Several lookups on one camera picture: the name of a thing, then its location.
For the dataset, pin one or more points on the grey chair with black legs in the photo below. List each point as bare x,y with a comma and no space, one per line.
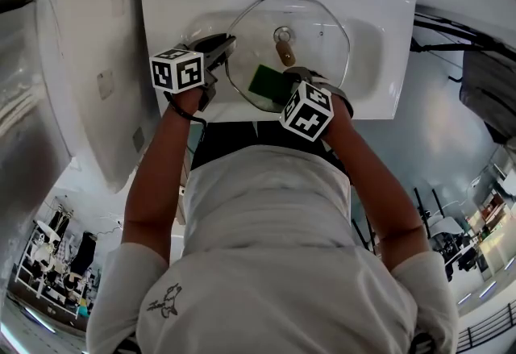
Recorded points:
443,225

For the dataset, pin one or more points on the black clothes rack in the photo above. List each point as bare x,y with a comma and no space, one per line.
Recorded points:
443,32

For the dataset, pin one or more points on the black metal railing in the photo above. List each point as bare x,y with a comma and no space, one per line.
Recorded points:
492,328

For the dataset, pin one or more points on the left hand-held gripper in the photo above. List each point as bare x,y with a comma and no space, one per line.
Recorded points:
175,70

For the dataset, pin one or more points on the green sponge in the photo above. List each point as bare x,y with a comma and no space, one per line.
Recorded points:
268,84

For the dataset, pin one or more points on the person in white shirt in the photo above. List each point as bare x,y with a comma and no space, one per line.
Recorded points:
266,255

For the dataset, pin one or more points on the white storage shelf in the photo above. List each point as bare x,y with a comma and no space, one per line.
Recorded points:
52,263

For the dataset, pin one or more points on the person's black trousers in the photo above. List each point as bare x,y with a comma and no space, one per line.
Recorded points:
225,138

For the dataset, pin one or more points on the grey coat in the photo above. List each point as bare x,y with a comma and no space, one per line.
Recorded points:
489,94

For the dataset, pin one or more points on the white ceramic sink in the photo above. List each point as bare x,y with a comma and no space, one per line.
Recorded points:
173,1

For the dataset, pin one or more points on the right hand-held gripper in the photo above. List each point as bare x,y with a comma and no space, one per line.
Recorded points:
308,110

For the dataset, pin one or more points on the person's left forearm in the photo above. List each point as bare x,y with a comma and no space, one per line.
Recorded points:
153,183

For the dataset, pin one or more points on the person's right forearm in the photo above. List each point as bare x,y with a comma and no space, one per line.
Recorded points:
371,183

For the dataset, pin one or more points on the glass pot lid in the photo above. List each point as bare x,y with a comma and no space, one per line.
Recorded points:
314,46

